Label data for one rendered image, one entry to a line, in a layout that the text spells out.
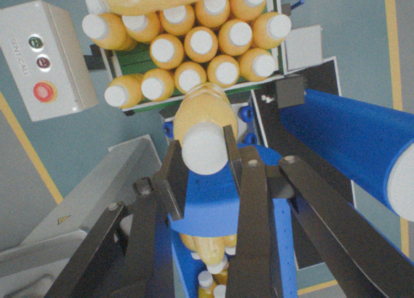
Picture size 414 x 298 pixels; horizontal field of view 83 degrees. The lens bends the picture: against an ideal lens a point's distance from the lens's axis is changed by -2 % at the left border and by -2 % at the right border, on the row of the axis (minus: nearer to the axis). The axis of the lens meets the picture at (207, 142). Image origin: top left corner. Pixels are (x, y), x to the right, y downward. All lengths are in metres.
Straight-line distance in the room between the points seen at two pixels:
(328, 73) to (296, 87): 1.00
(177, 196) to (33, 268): 0.70
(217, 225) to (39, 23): 0.47
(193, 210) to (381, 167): 0.55
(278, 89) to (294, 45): 0.19
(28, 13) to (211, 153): 0.44
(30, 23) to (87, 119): 1.25
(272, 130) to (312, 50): 0.84
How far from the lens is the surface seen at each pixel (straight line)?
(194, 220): 0.43
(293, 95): 0.61
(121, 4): 0.43
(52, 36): 0.54
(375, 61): 1.94
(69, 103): 0.54
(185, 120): 0.22
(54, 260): 0.80
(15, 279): 0.88
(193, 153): 0.20
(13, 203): 2.31
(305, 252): 2.12
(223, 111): 0.23
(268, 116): 1.51
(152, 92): 0.48
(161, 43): 0.47
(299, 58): 0.76
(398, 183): 0.80
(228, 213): 0.41
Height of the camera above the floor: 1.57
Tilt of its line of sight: 71 degrees down
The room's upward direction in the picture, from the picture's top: 173 degrees clockwise
